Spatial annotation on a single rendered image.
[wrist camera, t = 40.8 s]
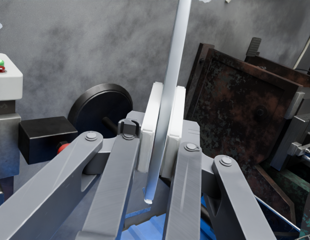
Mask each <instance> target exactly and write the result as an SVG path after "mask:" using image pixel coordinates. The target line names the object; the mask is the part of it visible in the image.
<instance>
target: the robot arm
mask: <svg viewBox="0 0 310 240"><path fill-rule="evenodd" d="M185 90H186V89H185V88H184V87H181V86H177V87H176V90H175V95H174V102H173V107H172V111H171V116H170V121H169V126H168V131H167V136H166V141H165V148H164V153H163V159H162V164H161V169H160V175H161V177H164V178H169V179H170V177H172V180H171V185H170V189H169V191H170V192H169V198H168V204H167V210H166V216H165V224H164V230H163V236H162V240H200V216H201V192H202V193H203V198H204V201H205V204H206V207H207V210H208V213H209V217H210V220H211V223H212V227H213V230H214V233H215V236H216V240H277V239H276V237H275V236H274V234H273V232H272V230H271V228H270V226H269V224H268V222H267V220H266V218H265V216H264V214H263V212H262V210H261V208H260V206H259V204H258V202H257V200H256V198H255V196H254V194H253V192H252V190H251V188H250V187H249V185H248V183H247V181H246V179H245V177H244V175H243V173H242V171H241V169H240V167H239V165H238V163H237V162H236V161H235V160H234V159H233V158H231V157H229V156H225V155H218V156H216V157H215V158H214V159H212V158H210V157H208V156H206V155H205V154H203V153H202V149H201V147H200V126H199V125H198V124H197V122H194V121H188V120H184V119H183V115H184V100H185ZM162 91H163V83H160V82H155V83H154V84H153V88H152V91H151V95H150V98H149V102H148V106H147V109H146V112H145V113H143V112H138V111H131V112H129V113H128V114H127V117H126V119H122V120H120V121H119V122H118V128H117V136H116V137H114V138H110V139H104V138H103V136H102V135H101V134H100V133H98V132H95V131H86V132H83V133H81V134H80V135H79V136H78V137H77V138H76V139H74V140H73V141H72V142H71V143H70V144H69V145H68V146H67V147H65V148H64V149H63V150H62V151H61V152H60V153H59V154H58V155H57V156H56V157H55V158H54V159H52V160H51V161H50V162H49V163H48V164H47V165H46V166H45V167H43V168H42V169H41V170H40V171H39V172H38V173H37V174H36V175H34V176H33V177H32V178H31V179H30V180H29V181H28V182H26V183H25V184H24V185H23V186H22V187H21V188H20V189H19V190H18V191H16V192H15V193H14V194H13V195H12V196H11V197H10V198H8V199H7V200H6V201H5V202H4V203H3V204H2V205H1V206H0V240H51V238H52V237H53V236H54V234H55V233H56V232H57V231H58V229H59V228H60V227H61V225H62V224H63V223H64V222H65V220H66V219H67V218H68V217H69V215H70V214H71V213H72V211H73V210H74V209H75V208H76V206H77V205H78V204H79V203H80V202H81V201H82V199H83V198H84V197H85V195H86V194H87V193H88V192H89V190H90V189H91V188H92V186H93V185H94V184H95V183H96V181H97V180H98V179H99V178H100V175H101V174H102V177H101V180H100V182H99V185H98V188H97V190H96V193H95V196H94V199H93V201H92V204H91V207H90V210H89V212H88V215H87V218H86V221H85V223H84V226H83V229H82V231H79V232H78V233H77V235H76V238H75V240H120V239H121V234H122V229H123V225H124V221H125V216H126V210H127V206H128V202H129V197H130V193H131V188H132V184H133V180H134V175H135V170H136V171H137V172H140V173H146V172H148V168H149V163H150V158H151V153H152V148H153V143H154V137H155V129H156V124H157V118H158V113H159V107H160V102H161V96H162Z"/></svg>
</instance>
